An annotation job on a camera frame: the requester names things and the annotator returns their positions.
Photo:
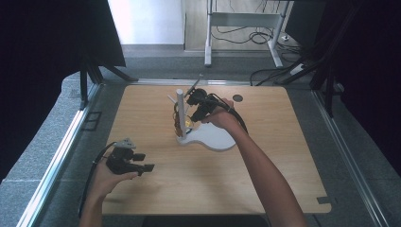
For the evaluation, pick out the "white power strip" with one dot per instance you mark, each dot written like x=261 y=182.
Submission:
x=297 y=69

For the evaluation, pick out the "white key stand with pegs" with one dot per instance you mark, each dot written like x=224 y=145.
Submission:
x=214 y=137

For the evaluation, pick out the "white metal desk frame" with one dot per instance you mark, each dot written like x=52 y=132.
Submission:
x=242 y=19

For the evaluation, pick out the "black metal stand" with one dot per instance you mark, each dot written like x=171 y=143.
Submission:
x=329 y=91

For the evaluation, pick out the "person's left hand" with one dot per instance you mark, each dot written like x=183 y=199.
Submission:
x=105 y=181

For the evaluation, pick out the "person's right hand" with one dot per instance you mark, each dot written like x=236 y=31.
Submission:
x=222 y=116

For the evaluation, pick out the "round dark table grommet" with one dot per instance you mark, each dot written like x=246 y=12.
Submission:
x=237 y=98

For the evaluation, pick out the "black floor bracket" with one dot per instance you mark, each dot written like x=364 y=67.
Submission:
x=91 y=121

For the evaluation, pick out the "black tripod stand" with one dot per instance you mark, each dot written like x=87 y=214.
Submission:
x=85 y=82

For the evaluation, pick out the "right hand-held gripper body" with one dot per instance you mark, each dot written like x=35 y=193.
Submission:
x=201 y=99

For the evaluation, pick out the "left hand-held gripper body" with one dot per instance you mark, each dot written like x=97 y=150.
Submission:
x=121 y=160

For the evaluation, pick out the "black curtain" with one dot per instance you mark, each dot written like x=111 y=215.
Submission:
x=47 y=63
x=372 y=63

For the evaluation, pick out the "aluminium rail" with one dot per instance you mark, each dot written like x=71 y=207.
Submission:
x=56 y=157
x=350 y=157

